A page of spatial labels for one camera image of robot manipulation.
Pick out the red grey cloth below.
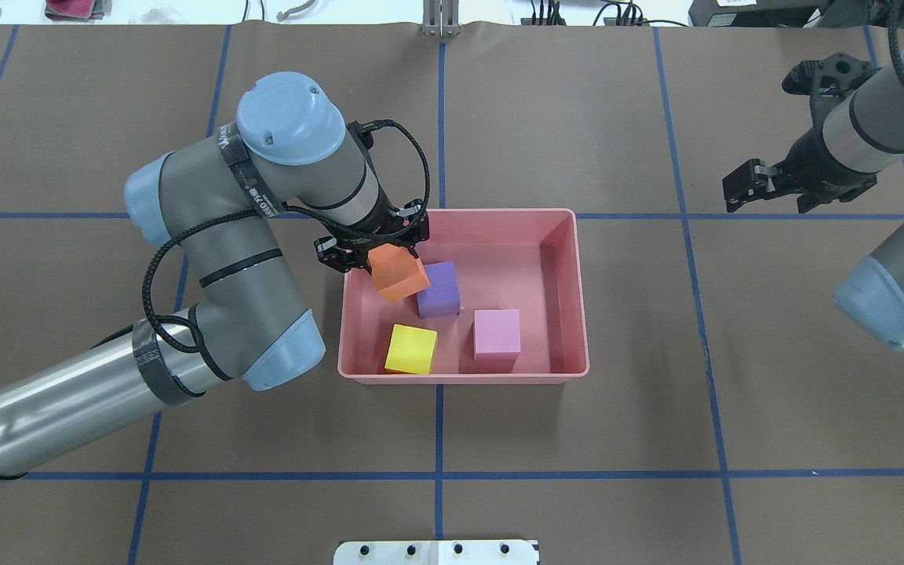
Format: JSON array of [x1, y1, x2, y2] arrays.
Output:
[[44, 0, 112, 23]]

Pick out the orange foam block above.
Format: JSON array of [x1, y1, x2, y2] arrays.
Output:
[[367, 244, 431, 304]]

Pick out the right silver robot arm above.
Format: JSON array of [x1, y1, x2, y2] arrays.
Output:
[[722, 14, 904, 352]]

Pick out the pink foam block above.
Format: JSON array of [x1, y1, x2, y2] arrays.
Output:
[[473, 310, 523, 362]]

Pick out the white pedestal column base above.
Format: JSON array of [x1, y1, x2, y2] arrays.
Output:
[[333, 539, 541, 564]]

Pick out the purple foam block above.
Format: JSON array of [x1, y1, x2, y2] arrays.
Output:
[[415, 261, 461, 319]]

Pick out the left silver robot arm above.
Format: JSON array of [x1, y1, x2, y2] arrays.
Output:
[[0, 71, 432, 489]]

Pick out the pink plastic bin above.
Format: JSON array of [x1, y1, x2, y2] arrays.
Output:
[[337, 208, 589, 384]]

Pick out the yellow foam block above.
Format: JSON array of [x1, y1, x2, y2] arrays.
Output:
[[384, 324, 439, 374]]

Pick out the aluminium frame post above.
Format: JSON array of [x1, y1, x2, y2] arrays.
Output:
[[422, 0, 461, 39]]

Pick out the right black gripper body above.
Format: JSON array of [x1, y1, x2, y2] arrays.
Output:
[[771, 133, 877, 213]]

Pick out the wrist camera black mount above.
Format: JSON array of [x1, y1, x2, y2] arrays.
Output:
[[781, 53, 880, 126]]

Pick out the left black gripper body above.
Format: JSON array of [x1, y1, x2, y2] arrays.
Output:
[[326, 200, 428, 264]]

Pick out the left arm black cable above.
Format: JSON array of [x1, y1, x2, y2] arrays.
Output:
[[142, 118, 431, 354]]

